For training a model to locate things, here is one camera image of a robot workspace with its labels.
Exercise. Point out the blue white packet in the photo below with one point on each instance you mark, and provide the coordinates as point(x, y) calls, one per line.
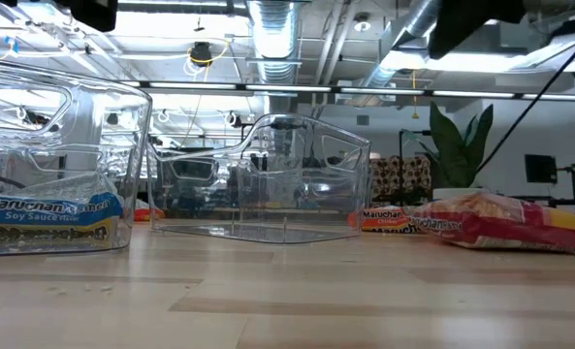
point(384, 220)

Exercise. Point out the orange Maruchan ramen packet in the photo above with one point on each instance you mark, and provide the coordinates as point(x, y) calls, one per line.
point(149, 214)

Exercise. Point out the yellow orange packet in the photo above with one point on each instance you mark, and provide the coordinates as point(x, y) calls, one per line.
point(500, 230)

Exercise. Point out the blue Maruchan ramen packet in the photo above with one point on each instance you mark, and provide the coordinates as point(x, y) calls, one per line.
point(49, 215)

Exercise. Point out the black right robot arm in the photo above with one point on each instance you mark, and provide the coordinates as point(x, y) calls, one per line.
point(466, 24)

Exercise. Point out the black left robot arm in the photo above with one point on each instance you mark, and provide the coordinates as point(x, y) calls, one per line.
point(95, 14)

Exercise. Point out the clear plastic bin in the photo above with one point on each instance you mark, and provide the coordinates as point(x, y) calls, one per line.
point(267, 194)
point(98, 145)
point(195, 169)

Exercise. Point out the brown floral patterned box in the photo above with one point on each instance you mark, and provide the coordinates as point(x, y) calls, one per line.
point(398, 177)

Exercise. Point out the green plant in white pot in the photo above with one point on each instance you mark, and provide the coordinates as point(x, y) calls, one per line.
point(454, 155)

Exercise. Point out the black monitor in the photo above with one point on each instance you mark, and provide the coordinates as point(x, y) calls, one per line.
point(540, 168)

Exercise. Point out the black aluminium table frame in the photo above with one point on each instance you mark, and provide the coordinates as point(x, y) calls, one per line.
point(335, 89)

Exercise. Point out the silver ventilation duct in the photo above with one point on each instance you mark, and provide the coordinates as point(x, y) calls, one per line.
point(272, 43)
point(408, 29)

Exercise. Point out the black overhead camera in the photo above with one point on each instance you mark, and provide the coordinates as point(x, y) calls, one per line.
point(201, 52)

